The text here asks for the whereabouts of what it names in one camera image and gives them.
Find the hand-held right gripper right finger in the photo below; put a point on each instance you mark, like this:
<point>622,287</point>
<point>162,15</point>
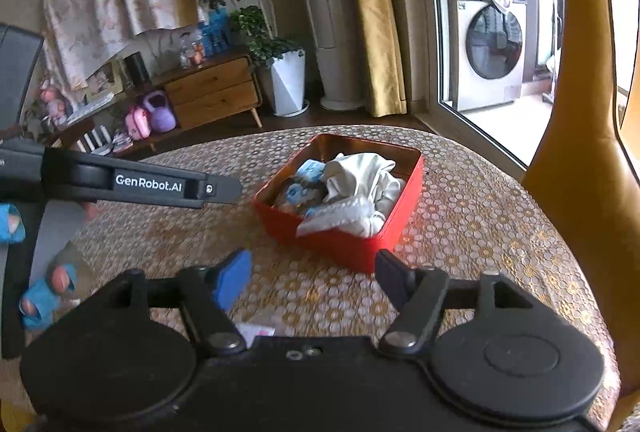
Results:
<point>392,279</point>

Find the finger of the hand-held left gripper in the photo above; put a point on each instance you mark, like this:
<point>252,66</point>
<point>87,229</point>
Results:
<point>222,191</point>

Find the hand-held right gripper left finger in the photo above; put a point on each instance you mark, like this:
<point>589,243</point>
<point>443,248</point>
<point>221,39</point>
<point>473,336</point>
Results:
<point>232,279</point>

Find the red tin box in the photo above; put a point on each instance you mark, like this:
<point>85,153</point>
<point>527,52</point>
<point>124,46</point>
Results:
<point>330,252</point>

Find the white face mask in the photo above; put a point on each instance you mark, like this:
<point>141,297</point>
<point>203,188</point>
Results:
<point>340,212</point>

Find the blue cartoon face mask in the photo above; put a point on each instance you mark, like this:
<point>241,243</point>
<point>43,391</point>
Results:
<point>312,171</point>

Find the white cloth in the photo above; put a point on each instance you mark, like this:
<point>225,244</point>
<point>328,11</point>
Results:
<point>360,182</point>

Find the person's left hand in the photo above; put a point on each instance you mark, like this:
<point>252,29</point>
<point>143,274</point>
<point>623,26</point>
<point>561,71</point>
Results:
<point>57,279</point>

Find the low wooden shelf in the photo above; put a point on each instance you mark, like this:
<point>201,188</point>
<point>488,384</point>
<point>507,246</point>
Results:
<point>150,145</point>

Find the row of books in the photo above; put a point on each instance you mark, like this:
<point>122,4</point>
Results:
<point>95,140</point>

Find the pink toy case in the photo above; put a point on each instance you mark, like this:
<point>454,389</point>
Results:
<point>137,124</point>

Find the white paper scrap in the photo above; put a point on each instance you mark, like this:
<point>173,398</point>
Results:
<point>257,331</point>

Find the wooden drawer cabinet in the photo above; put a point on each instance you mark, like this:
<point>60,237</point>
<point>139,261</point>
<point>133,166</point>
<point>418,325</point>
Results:
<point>210,91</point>

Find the pink doll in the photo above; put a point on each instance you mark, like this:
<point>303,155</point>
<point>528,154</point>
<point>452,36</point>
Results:
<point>52,104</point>

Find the black speaker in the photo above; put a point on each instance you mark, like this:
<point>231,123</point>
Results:
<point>136,69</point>

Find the white plant pot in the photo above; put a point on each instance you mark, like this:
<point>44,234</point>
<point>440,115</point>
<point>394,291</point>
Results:
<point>290,81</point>

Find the orange toy figure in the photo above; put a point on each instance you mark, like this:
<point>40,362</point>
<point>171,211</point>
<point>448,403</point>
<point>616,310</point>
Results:
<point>197,52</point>

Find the blue bottle pack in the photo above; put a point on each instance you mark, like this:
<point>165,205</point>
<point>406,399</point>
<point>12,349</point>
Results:
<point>215,31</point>

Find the white standing air conditioner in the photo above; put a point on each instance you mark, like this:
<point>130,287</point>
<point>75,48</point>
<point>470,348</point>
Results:
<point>330,11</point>

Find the yellow curtain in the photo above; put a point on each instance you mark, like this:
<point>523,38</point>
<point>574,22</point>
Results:
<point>375,36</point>

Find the yellow chair back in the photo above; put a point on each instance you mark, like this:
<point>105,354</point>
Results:
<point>565,136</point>

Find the white washing machine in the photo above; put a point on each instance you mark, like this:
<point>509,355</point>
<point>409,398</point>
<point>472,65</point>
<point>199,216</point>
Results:
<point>495,41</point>

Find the glass sliding door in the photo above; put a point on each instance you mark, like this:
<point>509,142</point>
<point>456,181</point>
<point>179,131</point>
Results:
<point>430,11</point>

